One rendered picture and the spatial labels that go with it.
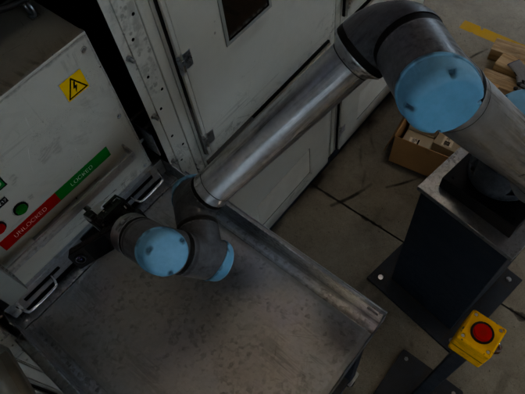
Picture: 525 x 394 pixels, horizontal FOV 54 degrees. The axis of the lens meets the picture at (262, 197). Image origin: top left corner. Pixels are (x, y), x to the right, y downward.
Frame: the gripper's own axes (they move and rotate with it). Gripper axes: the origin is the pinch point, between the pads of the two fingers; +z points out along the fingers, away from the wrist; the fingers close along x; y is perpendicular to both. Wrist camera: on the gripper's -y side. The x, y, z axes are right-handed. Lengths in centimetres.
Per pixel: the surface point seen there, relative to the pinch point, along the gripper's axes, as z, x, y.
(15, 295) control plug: -7.9, 2.2, -22.5
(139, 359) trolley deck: -15.0, -28.6, -15.9
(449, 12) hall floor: 55, -85, 224
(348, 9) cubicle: 6, -13, 108
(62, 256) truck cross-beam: 8.7, -6.7, -10.1
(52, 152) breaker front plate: -4.6, 18.6, 3.9
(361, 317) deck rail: -46, -46, 24
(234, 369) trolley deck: -31.8, -38.3, -3.3
